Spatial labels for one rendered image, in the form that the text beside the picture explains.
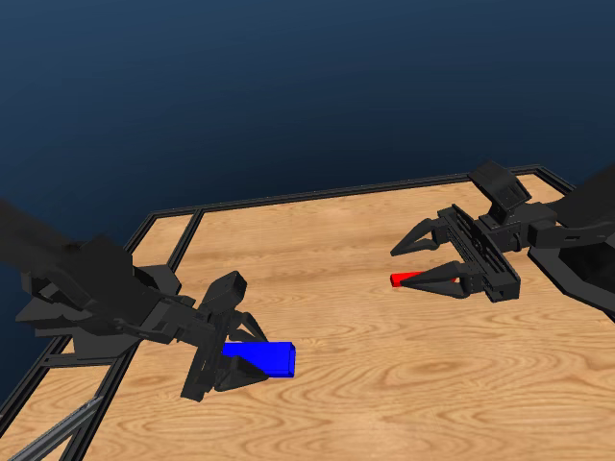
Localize silver aluminium bar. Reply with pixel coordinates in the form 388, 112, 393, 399
0, 396, 105, 461

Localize thin red peg bar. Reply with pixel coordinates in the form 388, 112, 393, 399
389, 271, 430, 289

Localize black table frame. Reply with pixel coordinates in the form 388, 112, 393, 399
0, 164, 578, 461

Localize blue hollow socket block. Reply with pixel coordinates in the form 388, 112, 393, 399
221, 341, 298, 379

